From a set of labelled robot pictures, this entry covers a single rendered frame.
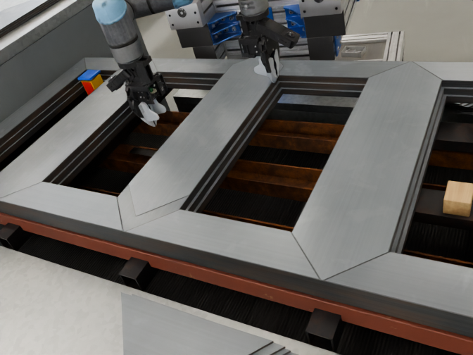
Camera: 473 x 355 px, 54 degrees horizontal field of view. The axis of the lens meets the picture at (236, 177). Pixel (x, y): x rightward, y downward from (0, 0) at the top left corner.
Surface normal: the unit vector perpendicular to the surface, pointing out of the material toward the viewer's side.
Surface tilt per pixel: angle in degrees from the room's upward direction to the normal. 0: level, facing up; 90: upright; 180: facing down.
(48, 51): 90
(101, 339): 0
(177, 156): 0
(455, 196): 0
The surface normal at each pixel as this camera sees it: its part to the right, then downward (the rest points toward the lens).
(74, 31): 0.87, 0.13
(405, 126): -0.23, -0.74
